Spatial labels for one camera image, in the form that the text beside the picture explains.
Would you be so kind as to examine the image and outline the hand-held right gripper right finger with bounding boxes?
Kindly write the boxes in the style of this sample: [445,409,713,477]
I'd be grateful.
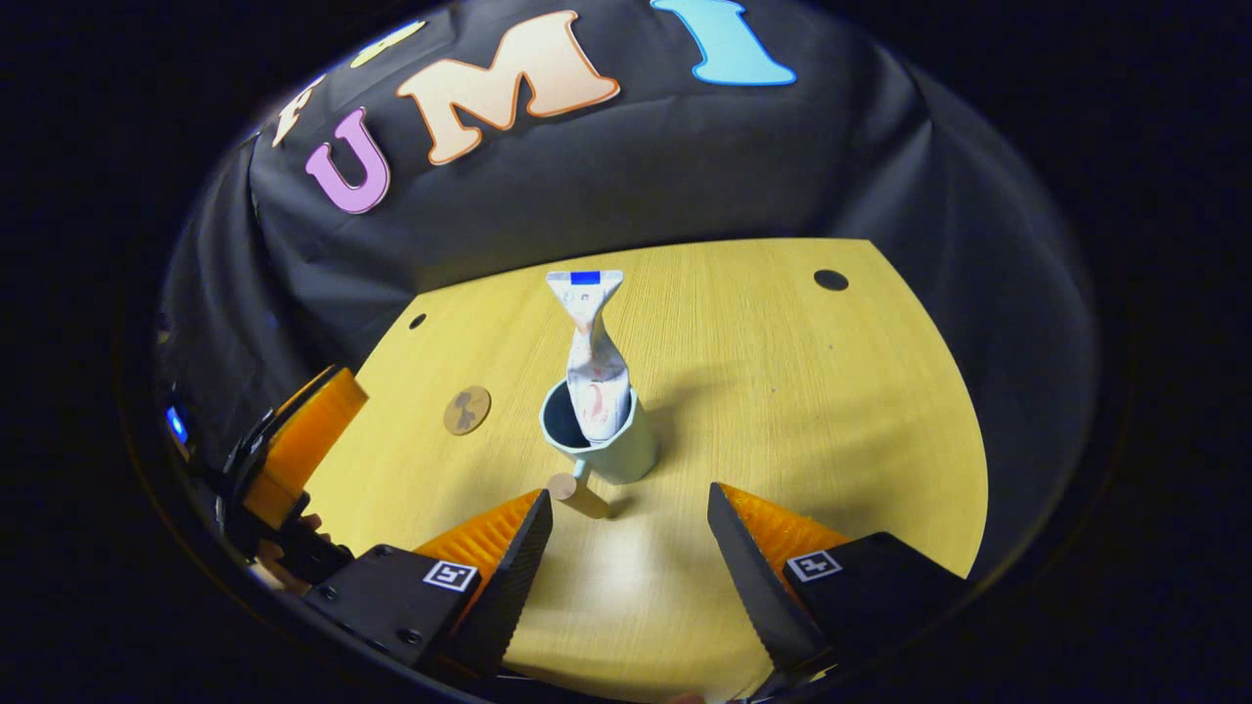
[706,482,974,685]

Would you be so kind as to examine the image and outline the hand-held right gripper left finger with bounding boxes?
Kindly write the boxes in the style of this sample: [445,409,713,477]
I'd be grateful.
[303,489,554,681]

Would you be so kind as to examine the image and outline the round brown coaster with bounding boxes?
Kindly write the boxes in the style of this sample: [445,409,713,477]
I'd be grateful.
[443,385,492,436]

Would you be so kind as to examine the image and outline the pale green cup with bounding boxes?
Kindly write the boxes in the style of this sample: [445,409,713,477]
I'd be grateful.
[540,379,658,520]

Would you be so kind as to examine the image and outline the white toothpaste tube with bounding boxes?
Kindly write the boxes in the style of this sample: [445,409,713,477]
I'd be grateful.
[546,270,632,446]

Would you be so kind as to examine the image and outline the wooden desktop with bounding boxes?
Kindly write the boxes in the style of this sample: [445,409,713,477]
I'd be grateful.
[303,238,989,704]

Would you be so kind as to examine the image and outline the black backdrop cloth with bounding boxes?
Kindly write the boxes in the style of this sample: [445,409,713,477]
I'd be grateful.
[156,0,1096,588]

